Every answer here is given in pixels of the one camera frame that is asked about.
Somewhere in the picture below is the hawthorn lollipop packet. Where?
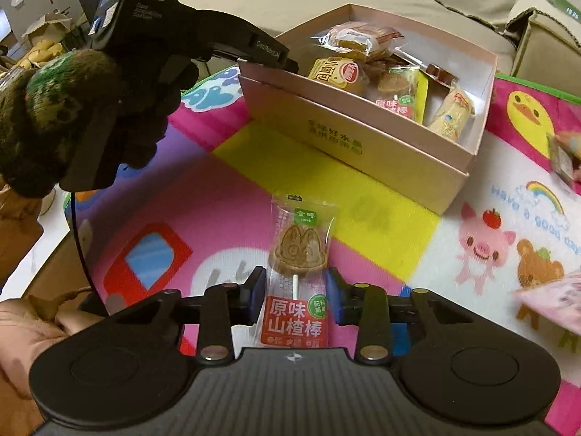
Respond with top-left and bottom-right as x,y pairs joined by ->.
259,195 -> 336,348
369,65 -> 419,121

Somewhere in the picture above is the yellow small bread bag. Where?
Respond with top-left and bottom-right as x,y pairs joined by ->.
308,57 -> 367,96

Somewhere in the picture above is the pink cardboard gift box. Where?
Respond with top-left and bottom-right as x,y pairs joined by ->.
239,4 -> 498,215

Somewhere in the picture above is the red nut snack bag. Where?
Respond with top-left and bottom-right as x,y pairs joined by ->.
312,21 -> 405,62

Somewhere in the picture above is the rice cracker stick packet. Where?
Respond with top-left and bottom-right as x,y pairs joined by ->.
427,87 -> 475,143

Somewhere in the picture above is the yellow long snack packet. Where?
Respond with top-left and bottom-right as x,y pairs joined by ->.
415,71 -> 429,124

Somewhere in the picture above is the brown candy clear packet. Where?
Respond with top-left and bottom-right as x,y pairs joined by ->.
423,64 -> 458,89

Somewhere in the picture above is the gloved left hand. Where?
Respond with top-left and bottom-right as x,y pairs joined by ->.
0,48 -> 201,200

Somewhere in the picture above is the colourful cartoon play mat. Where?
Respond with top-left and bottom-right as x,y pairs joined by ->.
66,68 -> 580,435

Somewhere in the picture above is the pink patterned packet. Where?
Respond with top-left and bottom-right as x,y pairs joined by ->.
515,270 -> 580,336

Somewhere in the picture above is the small dark snack packet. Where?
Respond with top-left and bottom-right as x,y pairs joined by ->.
548,131 -> 580,192

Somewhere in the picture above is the green digital clock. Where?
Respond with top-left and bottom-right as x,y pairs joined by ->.
552,0 -> 581,22

